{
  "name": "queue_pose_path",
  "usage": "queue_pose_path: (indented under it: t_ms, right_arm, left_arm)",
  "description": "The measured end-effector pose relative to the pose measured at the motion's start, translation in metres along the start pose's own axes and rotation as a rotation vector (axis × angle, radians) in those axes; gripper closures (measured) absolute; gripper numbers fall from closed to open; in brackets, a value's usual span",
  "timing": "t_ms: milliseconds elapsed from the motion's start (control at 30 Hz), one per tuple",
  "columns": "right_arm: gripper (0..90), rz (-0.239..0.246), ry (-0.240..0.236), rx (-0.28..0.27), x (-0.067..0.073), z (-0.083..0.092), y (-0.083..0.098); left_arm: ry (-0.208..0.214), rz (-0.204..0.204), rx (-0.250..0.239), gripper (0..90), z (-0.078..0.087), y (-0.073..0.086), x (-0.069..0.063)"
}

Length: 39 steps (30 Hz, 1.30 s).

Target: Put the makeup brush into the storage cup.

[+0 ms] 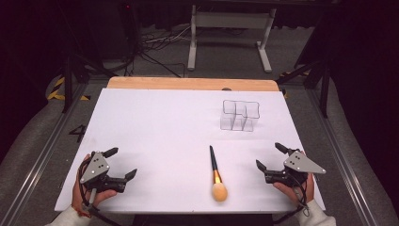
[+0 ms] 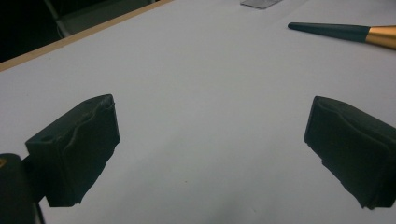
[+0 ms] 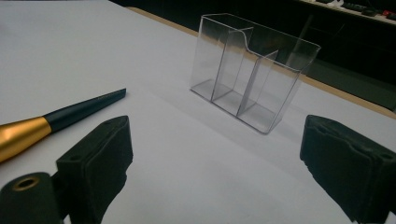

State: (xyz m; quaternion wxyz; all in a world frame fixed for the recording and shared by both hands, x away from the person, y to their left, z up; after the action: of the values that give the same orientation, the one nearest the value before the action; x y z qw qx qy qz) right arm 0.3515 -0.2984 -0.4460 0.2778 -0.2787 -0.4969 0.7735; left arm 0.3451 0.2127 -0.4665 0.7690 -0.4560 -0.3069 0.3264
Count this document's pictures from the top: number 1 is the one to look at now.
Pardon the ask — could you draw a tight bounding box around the yellow and black floor tape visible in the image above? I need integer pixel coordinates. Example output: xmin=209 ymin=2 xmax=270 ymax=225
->
xmin=46 ymin=76 xmax=92 ymax=102

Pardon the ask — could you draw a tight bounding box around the white table mat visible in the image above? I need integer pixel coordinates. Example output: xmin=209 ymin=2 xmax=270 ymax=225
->
xmin=54 ymin=88 xmax=327 ymax=215

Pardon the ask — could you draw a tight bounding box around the clear acrylic organizer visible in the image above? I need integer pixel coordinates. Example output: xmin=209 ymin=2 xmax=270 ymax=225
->
xmin=219 ymin=99 xmax=262 ymax=133

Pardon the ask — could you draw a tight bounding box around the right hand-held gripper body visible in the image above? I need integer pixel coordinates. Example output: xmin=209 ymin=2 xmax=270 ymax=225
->
xmin=263 ymin=150 xmax=327 ymax=188

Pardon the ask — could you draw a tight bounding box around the right hand-held gripper cable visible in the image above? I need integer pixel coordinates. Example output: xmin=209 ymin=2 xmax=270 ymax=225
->
xmin=272 ymin=175 xmax=311 ymax=225

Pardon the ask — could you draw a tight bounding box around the wooden table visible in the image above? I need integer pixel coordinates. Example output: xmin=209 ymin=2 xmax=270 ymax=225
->
xmin=106 ymin=76 xmax=280 ymax=92

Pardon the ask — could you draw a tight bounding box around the left hand-held gripper cable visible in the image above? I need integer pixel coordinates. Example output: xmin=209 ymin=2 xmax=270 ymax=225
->
xmin=77 ymin=154 xmax=124 ymax=226

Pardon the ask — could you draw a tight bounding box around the person's left hand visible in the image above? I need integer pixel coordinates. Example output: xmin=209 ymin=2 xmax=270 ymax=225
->
xmin=71 ymin=153 xmax=119 ymax=217

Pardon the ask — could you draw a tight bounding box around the white metal table frame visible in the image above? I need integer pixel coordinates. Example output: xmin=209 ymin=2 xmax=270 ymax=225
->
xmin=186 ymin=4 xmax=278 ymax=73

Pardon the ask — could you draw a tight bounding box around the aluminium floor rail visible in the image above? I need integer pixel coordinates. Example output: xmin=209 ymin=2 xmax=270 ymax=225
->
xmin=305 ymin=89 xmax=384 ymax=226
xmin=0 ymin=84 xmax=89 ymax=226

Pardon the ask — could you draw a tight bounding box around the person's right hand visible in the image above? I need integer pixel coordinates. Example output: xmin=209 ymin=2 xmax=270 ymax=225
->
xmin=272 ymin=150 xmax=315 ymax=206

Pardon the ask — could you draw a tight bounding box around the bundle of floor cables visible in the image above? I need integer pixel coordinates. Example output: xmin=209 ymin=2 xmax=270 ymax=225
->
xmin=123 ymin=24 xmax=193 ymax=78

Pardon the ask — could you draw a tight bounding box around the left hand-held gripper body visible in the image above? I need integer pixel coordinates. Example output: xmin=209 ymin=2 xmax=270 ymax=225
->
xmin=78 ymin=151 xmax=127 ymax=194

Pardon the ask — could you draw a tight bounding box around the hand-held gripper cable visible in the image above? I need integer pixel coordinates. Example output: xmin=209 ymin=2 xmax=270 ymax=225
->
xmin=272 ymin=175 xmax=311 ymax=225
xmin=77 ymin=154 xmax=124 ymax=226

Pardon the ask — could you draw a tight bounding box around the makeup brush with black handle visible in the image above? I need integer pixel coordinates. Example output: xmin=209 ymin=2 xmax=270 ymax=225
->
xmin=209 ymin=145 xmax=229 ymax=202

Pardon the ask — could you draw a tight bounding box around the black device with red light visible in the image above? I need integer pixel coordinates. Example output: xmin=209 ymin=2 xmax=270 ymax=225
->
xmin=119 ymin=1 xmax=139 ymax=61

